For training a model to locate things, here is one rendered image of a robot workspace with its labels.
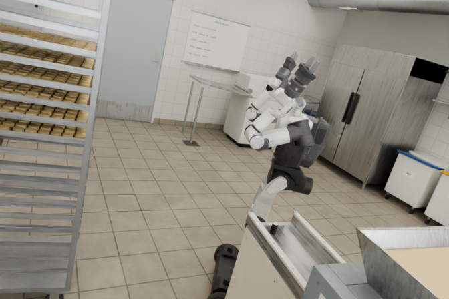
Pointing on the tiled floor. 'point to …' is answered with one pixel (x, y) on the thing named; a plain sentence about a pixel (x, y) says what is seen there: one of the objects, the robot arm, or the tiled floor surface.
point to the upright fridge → (376, 109)
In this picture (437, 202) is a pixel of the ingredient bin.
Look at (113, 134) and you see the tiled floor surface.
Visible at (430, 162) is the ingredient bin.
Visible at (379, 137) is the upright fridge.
